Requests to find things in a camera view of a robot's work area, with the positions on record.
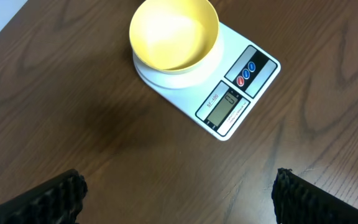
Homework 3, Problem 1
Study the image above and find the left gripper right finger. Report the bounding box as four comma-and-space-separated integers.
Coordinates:
272, 168, 358, 224

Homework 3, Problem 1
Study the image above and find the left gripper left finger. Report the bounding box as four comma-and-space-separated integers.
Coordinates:
0, 169, 88, 224

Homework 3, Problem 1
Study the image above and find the white digital kitchen scale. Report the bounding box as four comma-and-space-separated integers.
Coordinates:
133, 24, 281, 141

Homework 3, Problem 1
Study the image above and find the pale yellow bowl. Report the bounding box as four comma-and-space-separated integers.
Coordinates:
129, 0, 219, 73

